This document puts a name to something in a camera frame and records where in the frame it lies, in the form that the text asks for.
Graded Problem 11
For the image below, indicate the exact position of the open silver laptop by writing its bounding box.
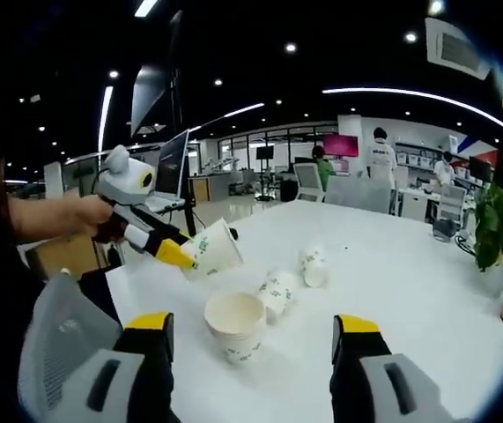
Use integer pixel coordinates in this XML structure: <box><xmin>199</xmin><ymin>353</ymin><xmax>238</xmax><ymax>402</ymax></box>
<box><xmin>144</xmin><ymin>127</ymin><xmax>190</xmax><ymax>212</ymax></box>

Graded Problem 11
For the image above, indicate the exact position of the grey mesh office chair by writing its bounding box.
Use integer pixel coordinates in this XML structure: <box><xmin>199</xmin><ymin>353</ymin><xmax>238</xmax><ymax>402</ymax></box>
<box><xmin>17</xmin><ymin>272</ymin><xmax>124</xmax><ymax>419</ymax></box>

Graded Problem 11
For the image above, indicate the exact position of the magenta monitor screen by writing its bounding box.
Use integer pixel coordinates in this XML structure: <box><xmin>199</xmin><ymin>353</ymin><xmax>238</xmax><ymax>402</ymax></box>
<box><xmin>322</xmin><ymin>133</ymin><xmax>360</xmax><ymax>159</ymax></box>

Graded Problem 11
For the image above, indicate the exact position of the black screen on stand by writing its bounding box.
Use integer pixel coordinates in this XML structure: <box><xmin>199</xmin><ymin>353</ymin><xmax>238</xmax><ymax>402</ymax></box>
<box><xmin>255</xmin><ymin>147</ymin><xmax>275</xmax><ymax>199</ymax></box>

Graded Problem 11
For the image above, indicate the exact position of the green potted plant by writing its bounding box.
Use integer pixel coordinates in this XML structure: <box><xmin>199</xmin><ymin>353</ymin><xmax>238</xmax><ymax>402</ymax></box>
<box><xmin>473</xmin><ymin>182</ymin><xmax>503</xmax><ymax>283</ymax></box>

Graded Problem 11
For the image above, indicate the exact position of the black cable bundle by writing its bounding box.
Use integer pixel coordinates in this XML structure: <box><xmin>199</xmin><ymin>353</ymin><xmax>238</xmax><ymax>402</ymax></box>
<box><xmin>455</xmin><ymin>233</ymin><xmax>479</xmax><ymax>256</ymax></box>

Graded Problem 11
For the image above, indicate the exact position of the person's black shirt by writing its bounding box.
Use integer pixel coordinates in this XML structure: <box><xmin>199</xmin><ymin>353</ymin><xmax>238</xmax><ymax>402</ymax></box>
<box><xmin>0</xmin><ymin>153</ymin><xmax>48</xmax><ymax>380</ymax></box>

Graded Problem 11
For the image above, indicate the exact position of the straight ceiling light strip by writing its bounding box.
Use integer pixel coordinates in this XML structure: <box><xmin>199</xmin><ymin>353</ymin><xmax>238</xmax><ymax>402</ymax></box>
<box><xmin>97</xmin><ymin>85</ymin><xmax>115</xmax><ymax>153</ymax></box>

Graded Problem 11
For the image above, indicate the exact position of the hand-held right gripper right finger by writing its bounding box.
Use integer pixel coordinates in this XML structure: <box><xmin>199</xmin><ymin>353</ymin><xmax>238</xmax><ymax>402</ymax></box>
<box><xmin>329</xmin><ymin>313</ymin><xmax>454</xmax><ymax>423</ymax></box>

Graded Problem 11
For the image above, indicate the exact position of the wooden cabinet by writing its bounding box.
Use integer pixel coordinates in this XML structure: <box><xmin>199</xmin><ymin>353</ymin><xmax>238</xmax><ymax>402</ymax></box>
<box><xmin>188</xmin><ymin>175</ymin><xmax>211</xmax><ymax>204</ymax></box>

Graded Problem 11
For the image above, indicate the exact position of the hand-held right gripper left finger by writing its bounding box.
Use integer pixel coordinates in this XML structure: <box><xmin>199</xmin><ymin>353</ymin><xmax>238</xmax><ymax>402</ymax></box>
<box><xmin>69</xmin><ymin>311</ymin><xmax>181</xmax><ymax>423</ymax></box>

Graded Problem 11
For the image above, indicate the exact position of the black stand pole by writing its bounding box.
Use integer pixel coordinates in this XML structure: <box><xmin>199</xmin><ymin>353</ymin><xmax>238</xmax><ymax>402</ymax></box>
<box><xmin>167</xmin><ymin>11</ymin><xmax>198</xmax><ymax>237</ymax></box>

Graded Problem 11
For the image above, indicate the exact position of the wooden panel desk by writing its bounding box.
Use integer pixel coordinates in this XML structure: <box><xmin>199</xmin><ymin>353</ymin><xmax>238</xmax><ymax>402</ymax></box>
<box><xmin>26</xmin><ymin>233</ymin><xmax>102</xmax><ymax>283</ymax></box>

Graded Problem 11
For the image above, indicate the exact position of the white printed paper cup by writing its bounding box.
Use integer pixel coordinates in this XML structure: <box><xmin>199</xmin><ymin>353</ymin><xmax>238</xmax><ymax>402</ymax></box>
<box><xmin>180</xmin><ymin>218</ymin><xmax>244</xmax><ymax>282</ymax></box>
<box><xmin>299</xmin><ymin>246</ymin><xmax>329</xmax><ymax>287</ymax></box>
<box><xmin>257</xmin><ymin>269</ymin><xmax>299</xmax><ymax>325</ymax></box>

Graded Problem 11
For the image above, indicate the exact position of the dark grey pouch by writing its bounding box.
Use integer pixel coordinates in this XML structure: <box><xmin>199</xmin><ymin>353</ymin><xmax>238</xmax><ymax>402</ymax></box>
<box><xmin>432</xmin><ymin>219</ymin><xmax>459</xmax><ymax>241</ymax></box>

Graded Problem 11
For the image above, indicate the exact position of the person's left hand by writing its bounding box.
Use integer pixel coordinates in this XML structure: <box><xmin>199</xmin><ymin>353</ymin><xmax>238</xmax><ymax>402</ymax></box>
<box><xmin>73</xmin><ymin>193</ymin><xmax>119</xmax><ymax>242</ymax></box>

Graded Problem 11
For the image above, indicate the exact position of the ceiling air vent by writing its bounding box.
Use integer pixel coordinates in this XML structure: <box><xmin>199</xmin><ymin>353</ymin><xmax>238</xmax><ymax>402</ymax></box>
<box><xmin>425</xmin><ymin>17</ymin><xmax>492</xmax><ymax>80</ymax></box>

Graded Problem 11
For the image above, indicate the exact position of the white office chair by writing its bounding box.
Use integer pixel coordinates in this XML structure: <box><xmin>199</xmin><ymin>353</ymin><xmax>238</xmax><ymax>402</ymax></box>
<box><xmin>435</xmin><ymin>183</ymin><xmax>468</xmax><ymax>226</ymax></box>
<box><xmin>293</xmin><ymin>162</ymin><xmax>327</xmax><ymax>203</ymax></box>

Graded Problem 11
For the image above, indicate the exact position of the curved ceiling light strip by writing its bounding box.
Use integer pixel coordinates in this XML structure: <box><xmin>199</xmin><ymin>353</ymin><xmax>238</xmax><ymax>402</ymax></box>
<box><xmin>321</xmin><ymin>86</ymin><xmax>503</xmax><ymax>127</ymax></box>

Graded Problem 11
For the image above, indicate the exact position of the white table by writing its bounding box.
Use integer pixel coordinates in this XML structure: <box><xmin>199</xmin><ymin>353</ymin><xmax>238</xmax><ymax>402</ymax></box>
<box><xmin>105</xmin><ymin>200</ymin><xmax>503</xmax><ymax>423</ymax></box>

